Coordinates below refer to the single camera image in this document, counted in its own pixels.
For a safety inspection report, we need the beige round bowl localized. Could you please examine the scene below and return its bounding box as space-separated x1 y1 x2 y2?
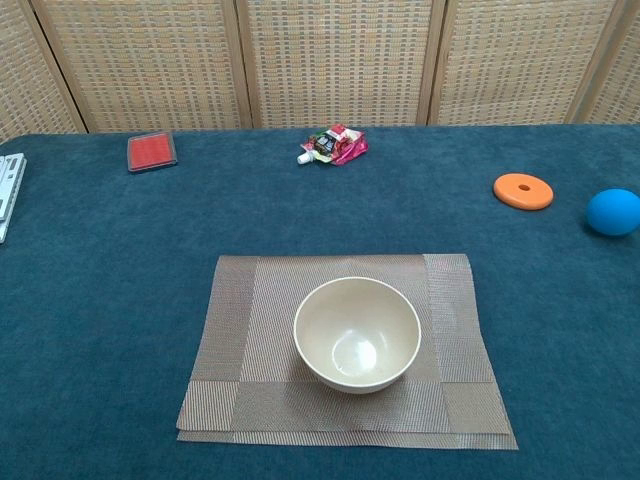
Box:
293 276 423 395

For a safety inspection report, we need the brown woven placemat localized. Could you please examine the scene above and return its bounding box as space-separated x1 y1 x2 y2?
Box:
175 253 519 450

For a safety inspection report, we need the crumpled spout snack pouch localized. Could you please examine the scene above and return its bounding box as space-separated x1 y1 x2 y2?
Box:
296 124 370 167

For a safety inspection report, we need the red flat case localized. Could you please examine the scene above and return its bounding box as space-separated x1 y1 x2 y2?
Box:
126 131 180 174

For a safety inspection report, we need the orange disc with hole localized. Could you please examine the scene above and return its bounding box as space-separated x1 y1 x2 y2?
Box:
492 172 555 212

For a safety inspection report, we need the teal tablecloth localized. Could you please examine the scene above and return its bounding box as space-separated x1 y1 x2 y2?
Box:
0 123 640 480

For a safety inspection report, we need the woven bamboo folding screen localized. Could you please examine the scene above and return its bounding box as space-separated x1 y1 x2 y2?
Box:
0 0 640 144

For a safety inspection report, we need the blue ball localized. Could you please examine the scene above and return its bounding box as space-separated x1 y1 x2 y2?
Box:
585 188 640 238

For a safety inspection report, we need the white folding stand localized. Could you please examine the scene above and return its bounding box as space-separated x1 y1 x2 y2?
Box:
0 152 27 245

